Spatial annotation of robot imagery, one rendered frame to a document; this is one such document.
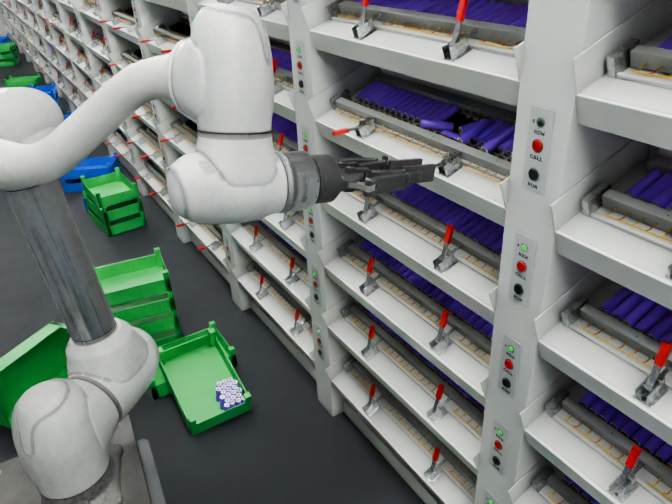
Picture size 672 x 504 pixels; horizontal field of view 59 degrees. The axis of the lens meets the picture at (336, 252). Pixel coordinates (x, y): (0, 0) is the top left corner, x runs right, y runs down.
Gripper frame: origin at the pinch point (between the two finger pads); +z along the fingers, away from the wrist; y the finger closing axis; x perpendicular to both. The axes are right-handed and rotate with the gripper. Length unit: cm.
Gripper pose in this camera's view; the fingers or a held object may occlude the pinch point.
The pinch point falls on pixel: (411, 170)
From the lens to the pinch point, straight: 103.1
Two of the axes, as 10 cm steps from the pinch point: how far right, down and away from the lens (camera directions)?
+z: 8.4, -1.4, 5.2
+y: 5.3, 4.0, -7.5
